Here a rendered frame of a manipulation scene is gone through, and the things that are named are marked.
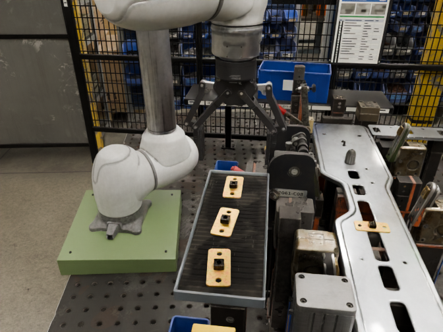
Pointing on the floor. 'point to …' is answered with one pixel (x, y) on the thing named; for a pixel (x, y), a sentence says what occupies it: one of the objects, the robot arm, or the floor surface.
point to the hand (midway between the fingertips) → (234, 155)
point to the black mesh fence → (215, 70)
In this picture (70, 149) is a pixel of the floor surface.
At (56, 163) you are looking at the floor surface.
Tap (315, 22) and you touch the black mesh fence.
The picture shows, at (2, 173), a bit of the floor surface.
